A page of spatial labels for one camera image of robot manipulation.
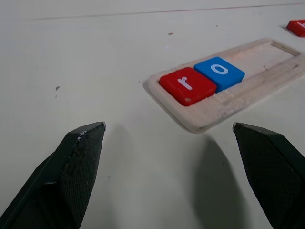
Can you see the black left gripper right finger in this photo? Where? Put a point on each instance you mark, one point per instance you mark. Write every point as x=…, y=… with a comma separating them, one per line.
x=274, y=171

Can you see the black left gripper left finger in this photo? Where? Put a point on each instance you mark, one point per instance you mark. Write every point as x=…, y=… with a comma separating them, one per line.
x=71, y=181

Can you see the blue letter o tile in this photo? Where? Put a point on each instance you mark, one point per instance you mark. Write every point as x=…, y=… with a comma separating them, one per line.
x=231, y=76

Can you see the red letter r tile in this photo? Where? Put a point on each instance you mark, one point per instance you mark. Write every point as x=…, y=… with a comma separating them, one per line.
x=200, y=90

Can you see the light wooden letter tray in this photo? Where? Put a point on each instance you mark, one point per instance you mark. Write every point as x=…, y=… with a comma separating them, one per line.
x=262, y=55

